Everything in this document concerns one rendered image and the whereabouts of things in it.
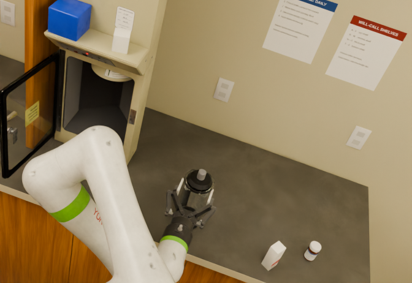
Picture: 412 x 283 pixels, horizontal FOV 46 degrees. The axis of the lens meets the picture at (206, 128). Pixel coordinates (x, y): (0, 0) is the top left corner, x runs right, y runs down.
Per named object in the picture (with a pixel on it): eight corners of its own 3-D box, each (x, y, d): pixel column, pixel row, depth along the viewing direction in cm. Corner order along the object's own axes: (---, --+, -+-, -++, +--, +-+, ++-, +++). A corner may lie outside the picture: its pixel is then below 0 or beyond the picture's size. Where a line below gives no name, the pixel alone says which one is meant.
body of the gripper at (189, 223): (194, 229, 154) (201, 209, 162) (169, 220, 155) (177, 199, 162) (189, 243, 159) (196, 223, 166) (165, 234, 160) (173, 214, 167)
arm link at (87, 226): (80, 218, 130) (96, 188, 138) (49, 225, 135) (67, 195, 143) (149, 295, 148) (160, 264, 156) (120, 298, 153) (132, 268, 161)
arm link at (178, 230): (157, 250, 156) (184, 260, 156) (164, 228, 149) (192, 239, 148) (163, 236, 161) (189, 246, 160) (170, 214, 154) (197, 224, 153)
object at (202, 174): (189, 171, 175) (194, 158, 171) (213, 180, 175) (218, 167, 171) (182, 188, 168) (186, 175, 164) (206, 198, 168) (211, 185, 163)
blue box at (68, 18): (62, 19, 162) (63, -6, 156) (89, 29, 162) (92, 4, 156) (47, 32, 154) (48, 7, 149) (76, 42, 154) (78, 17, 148)
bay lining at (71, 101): (88, 95, 213) (95, 26, 191) (143, 115, 212) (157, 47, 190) (62, 128, 194) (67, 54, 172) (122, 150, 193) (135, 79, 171)
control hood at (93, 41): (59, 42, 169) (60, 16, 163) (145, 73, 168) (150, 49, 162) (41, 57, 160) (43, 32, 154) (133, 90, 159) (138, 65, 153)
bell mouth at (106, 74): (103, 48, 189) (104, 37, 186) (145, 64, 189) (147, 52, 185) (83, 71, 176) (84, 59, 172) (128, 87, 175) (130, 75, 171)
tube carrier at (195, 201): (177, 203, 188) (189, 165, 174) (203, 212, 188) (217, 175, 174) (168, 223, 180) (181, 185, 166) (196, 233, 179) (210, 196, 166)
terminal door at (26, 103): (55, 133, 194) (59, 50, 169) (3, 181, 171) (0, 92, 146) (53, 133, 195) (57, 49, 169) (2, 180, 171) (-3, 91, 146)
